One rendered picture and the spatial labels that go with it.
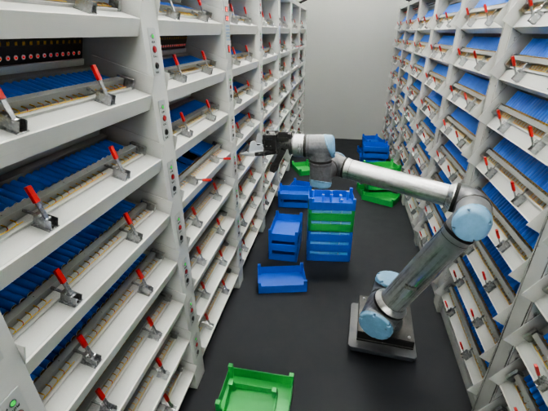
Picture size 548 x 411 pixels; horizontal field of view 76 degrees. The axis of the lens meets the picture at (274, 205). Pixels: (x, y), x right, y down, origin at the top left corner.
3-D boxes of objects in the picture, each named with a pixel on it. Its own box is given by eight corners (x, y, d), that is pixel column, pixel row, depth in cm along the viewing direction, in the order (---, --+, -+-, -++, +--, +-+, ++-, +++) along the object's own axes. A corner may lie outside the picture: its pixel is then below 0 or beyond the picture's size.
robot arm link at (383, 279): (404, 301, 177) (412, 273, 169) (397, 323, 164) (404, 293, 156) (374, 290, 184) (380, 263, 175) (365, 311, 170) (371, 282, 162)
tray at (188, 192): (228, 159, 182) (233, 143, 178) (179, 212, 129) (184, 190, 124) (192, 146, 182) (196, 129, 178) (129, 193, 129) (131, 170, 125)
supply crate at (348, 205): (351, 197, 244) (352, 187, 241) (355, 210, 226) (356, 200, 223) (308, 196, 246) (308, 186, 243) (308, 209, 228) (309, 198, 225)
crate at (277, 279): (302, 271, 234) (302, 262, 231) (307, 291, 216) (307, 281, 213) (258, 273, 233) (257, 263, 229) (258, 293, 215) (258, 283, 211)
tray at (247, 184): (259, 179, 261) (265, 162, 254) (237, 217, 208) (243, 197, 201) (234, 170, 261) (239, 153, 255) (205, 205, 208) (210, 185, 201)
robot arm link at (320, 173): (336, 183, 150) (338, 155, 144) (326, 192, 141) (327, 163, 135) (316, 179, 154) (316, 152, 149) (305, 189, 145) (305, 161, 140)
